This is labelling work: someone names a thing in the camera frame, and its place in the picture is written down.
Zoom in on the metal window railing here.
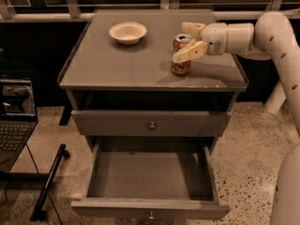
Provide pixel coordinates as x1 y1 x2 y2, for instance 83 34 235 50
0 0 300 24

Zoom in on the white paper bowl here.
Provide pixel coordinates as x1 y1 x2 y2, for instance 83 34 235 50
109 22 147 45

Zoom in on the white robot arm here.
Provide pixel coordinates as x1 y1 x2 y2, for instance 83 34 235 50
172 11 300 225

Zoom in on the grey drawer cabinet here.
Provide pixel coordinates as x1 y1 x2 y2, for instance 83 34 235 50
59 9 248 145

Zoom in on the closed grey top drawer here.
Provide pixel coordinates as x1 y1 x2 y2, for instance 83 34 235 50
71 111 231 137

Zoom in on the black table leg bar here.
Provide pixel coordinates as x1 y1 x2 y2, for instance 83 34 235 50
30 143 69 221

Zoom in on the black laptop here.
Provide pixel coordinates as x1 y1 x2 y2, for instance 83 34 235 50
0 70 38 173

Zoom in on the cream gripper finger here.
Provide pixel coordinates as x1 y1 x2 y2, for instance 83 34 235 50
182 22 205 39
172 39 207 63

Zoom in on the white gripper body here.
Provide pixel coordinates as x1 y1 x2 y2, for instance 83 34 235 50
202 22 228 55

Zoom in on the open grey middle drawer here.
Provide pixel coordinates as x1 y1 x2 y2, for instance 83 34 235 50
71 146 230 220

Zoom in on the orange soda can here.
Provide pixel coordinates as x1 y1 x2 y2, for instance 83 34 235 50
171 33 190 76

